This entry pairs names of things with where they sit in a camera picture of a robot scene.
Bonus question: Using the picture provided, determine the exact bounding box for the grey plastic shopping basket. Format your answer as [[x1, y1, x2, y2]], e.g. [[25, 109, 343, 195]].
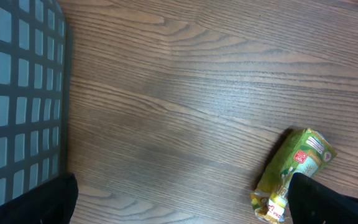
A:
[[0, 0, 73, 206]]

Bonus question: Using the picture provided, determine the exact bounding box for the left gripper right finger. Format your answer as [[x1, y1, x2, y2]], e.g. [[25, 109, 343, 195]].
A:
[[288, 173, 358, 224]]

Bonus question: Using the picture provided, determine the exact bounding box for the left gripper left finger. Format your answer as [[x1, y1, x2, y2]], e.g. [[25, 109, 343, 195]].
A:
[[0, 173, 78, 224]]

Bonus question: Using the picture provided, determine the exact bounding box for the green tea carton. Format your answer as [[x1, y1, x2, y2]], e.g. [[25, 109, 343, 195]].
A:
[[250, 128, 337, 223]]

